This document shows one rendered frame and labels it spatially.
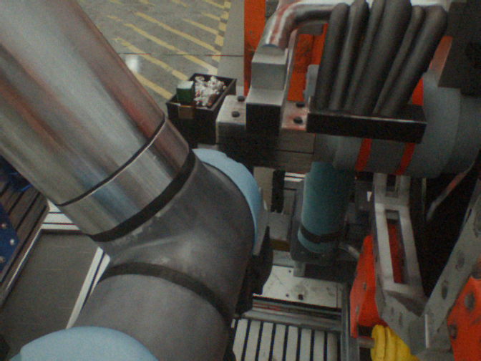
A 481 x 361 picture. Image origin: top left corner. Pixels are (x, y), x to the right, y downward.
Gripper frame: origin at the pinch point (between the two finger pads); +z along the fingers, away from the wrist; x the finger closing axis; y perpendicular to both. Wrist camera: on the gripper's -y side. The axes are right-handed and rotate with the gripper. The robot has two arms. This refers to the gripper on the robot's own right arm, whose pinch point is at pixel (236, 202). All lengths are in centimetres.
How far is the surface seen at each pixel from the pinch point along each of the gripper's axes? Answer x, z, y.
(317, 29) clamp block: -6.6, 31.5, 8.1
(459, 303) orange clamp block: -20.5, -10.8, 2.2
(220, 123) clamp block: 0.9, -2.5, 11.7
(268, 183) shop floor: 6, 101, -83
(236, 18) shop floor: 56, 290, -83
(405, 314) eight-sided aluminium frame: -20.5, -2.7, -11.9
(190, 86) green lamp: 22, 57, -17
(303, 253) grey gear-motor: -10, 41, -55
